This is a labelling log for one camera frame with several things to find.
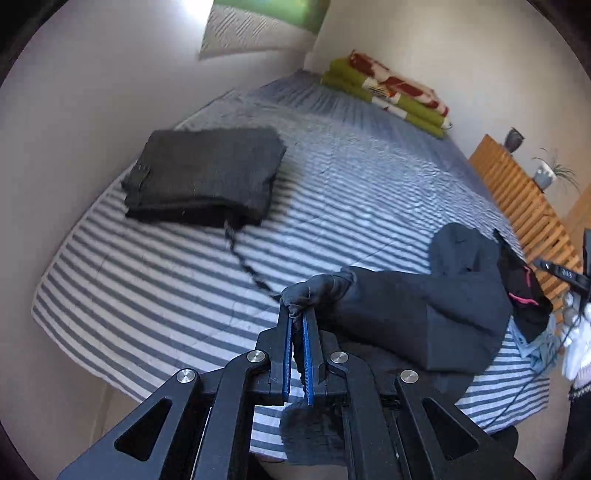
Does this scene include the landscape wall hanging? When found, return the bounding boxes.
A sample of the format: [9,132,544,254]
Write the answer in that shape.
[199,0,329,58]

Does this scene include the person's black trouser leg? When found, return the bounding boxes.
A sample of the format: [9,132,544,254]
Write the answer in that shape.
[559,393,591,479]

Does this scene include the black cable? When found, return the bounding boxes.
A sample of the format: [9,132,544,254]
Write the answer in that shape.
[479,317,583,432]

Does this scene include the light blue denim jeans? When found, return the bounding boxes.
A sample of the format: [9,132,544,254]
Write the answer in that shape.
[509,314,560,377]

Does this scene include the black jacket pink stripe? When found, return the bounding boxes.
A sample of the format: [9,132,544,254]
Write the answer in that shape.
[493,229,553,344]

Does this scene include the dark navy blue pants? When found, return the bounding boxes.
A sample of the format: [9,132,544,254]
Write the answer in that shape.
[281,223,512,402]

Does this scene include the blue white striped bedspread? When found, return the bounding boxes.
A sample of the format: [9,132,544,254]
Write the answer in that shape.
[31,68,553,462]

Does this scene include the folded dark grey pants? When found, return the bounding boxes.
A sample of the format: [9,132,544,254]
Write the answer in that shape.
[121,127,287,229]

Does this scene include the dark ceramic vase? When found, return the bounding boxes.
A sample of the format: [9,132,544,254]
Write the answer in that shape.
[503,128,525,154]

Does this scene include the potted spider plant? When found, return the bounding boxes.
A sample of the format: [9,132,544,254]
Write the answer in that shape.
[533,148,580,192]

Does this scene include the wooden door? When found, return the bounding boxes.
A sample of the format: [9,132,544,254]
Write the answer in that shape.
[562,187,591,259]

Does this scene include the wooden slatted bed rail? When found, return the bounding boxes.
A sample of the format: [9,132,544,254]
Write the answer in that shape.
[468,133,585,324]

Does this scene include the white gloved right hand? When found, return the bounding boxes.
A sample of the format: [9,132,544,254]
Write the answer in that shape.
[561,290,590,381]

